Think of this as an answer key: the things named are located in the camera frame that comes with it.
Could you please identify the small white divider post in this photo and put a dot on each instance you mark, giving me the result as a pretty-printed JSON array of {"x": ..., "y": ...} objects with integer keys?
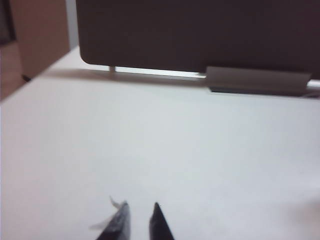
[{"x": 112, "y": 70}]

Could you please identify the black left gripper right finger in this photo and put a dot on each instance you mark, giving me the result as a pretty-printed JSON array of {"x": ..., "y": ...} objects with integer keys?
[{"x": 160, "y": 227}]

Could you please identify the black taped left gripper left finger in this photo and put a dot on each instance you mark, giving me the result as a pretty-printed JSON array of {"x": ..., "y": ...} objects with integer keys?
[{"x": 120, "y": 225}]

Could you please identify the grey divider mounting bracket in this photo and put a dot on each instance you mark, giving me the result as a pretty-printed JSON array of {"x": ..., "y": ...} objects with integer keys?
[{"x": 257, "y": 80}]

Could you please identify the grey-brown desk divider panel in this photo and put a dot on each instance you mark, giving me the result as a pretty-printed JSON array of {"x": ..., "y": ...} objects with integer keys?
[{"x": 190, "y": 32}]

